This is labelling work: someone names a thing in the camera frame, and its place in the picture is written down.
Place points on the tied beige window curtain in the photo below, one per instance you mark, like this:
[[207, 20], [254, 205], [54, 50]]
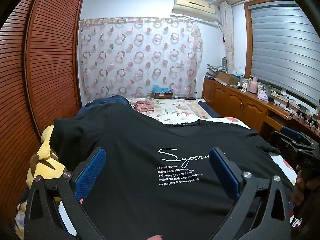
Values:
[[228, 42]]

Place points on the white strawberry print cloth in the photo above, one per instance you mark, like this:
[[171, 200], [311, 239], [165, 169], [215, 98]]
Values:
[[225, 121]]

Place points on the wooden louvered wardrobe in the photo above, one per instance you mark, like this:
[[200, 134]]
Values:
[[50, 55]]

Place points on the pink tissue pack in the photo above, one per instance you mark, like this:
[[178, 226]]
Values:
[[263, 96]]

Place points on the wooden sideboard cabinet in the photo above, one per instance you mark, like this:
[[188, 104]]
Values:
[[235, 102]]

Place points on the person's right hand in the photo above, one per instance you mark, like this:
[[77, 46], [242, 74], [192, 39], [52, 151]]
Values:
[[303, 187]]

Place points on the stack of folded cloths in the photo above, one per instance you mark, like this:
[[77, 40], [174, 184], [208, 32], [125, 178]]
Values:
[[216, 68]]

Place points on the clear plastic bag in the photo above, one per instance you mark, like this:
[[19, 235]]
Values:
[[237, 72]]

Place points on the black printed t-shirt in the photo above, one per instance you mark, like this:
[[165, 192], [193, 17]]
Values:
[[140, 135]]

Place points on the white carton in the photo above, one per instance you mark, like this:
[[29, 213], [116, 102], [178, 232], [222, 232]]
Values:
[[245, 85]]

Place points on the black flat box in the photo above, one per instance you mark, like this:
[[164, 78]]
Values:
[[186, 98]]

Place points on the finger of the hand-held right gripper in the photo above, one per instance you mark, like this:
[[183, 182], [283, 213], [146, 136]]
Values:
[[280, 140], [290, 131]]

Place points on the circle pattern wall curtain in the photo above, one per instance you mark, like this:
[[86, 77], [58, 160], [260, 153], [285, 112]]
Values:
[[140, 55]]

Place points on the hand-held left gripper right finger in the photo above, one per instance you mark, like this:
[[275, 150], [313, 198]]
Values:
[[225, 172]]

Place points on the floral blanket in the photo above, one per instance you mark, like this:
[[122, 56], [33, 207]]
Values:
[[160, 107]]

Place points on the pink thermos jug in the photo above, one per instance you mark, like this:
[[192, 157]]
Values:
[[253, 86]]

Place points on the navy blue cloth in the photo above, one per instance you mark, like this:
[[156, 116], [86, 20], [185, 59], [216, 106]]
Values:
[[105, 101]]

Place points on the yellow plush toy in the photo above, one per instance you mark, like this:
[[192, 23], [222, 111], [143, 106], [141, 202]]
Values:
[[47, 155]]

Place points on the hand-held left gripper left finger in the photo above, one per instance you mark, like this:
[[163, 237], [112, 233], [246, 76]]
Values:
[[90, 175]]

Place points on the cream air conditioner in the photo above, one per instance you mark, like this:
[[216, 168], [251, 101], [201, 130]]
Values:
[[195, 7]]

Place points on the navy bed sheet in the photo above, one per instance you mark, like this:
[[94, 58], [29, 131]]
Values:
[[211, 108]]

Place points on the open cardboard box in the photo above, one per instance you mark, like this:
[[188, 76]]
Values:
[[227, 78]]

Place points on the grey window blind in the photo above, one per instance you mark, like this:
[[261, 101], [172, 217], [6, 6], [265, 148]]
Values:
[[282, 42]]

